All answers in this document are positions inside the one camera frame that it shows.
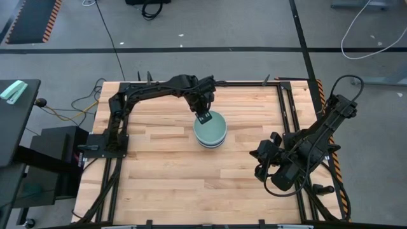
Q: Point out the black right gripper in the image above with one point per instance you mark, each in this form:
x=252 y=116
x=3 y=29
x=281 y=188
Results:
x=270 y=156

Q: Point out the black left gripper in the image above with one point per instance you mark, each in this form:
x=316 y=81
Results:
x=202 y=92

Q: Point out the mint green bowl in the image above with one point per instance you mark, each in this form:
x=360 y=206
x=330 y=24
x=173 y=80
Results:
x=213 y=130

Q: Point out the blue bowl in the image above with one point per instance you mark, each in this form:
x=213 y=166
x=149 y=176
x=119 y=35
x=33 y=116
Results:
x=206 y=143

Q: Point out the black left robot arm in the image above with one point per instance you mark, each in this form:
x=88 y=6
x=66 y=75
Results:
x=149 y=87

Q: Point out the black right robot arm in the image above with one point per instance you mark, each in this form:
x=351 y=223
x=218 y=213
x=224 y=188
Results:
x=327 y=127

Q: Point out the orange black hazard strip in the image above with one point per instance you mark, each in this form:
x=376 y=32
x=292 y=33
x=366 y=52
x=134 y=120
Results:
x=319 y=87

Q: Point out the black floor equipment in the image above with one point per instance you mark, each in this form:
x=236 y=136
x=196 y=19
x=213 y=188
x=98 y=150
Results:
x=147 y=1

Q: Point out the grey metal floor base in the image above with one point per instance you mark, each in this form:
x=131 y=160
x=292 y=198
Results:
x=381 y=81

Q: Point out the black control box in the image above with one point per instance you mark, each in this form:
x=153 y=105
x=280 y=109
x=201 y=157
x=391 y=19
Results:
x=54 y=143

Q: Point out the black round knob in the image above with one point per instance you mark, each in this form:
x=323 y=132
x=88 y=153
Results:
x=40 y=102

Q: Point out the grey floor platform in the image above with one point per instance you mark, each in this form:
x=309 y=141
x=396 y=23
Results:
x=349 y=4

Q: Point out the black side desk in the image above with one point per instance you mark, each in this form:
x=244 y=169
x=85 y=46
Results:
x=16 y=127

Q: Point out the mint green stapler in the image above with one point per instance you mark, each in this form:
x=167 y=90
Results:
x=14 y=90

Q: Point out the black mat with orange stripes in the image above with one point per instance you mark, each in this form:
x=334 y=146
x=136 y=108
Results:
x=31 y=19

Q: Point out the black caster wheel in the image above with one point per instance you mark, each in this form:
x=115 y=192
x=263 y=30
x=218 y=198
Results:
x=29 y=223

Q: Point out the black aluminium table frame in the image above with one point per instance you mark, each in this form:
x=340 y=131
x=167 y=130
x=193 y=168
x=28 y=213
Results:
x=248 y=84

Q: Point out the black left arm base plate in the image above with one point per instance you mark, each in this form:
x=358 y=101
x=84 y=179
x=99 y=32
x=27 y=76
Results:
x=95 y=141

